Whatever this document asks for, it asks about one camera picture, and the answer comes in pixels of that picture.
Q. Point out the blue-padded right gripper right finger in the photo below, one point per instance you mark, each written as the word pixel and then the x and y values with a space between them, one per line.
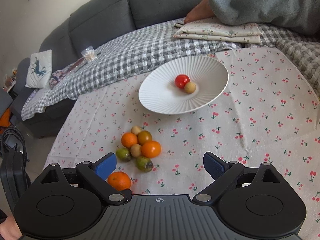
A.
pixel 225 176

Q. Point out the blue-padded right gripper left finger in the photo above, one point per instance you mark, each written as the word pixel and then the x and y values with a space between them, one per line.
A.
pixel 93 176

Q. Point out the orange tangerine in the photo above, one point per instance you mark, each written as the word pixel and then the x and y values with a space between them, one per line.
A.
pixel 119 181
pixel 129 139

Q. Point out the green fruit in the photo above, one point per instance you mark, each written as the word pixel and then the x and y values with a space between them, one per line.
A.
pixel 144 164
pixel 123 154

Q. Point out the orange tomato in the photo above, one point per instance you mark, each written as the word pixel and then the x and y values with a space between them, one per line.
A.
pixel 151 149

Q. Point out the small tan longan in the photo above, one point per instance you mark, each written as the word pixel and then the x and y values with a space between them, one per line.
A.
pixel 190 87

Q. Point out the person's left hand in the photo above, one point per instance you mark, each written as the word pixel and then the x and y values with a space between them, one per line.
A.
pixel 9 229

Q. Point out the brownish green tomato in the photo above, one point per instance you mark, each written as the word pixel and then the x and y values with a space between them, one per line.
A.
pixel 143 137

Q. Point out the cherry print tablecloth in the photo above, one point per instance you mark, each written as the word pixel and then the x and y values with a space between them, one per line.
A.
pixel 267 113

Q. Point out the white ribbed plate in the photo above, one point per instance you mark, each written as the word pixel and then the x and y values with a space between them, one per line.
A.
pixel 158 92

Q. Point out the red tomato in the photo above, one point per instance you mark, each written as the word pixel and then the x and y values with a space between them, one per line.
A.
pixel 181 80

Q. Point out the white cushion with blue print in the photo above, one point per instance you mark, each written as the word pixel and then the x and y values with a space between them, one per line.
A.
pixel 40 70

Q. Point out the grey checkered blanket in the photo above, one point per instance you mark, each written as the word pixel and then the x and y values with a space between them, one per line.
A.
pixel 145 49

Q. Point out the folded floral cloth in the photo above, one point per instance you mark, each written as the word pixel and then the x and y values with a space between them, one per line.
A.
pixel 211 29

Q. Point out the bare foot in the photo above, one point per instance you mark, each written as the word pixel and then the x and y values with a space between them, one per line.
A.
pixel 201 11

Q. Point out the dark grey sofa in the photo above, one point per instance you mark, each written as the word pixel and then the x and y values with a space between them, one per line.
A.
pixel 93 24

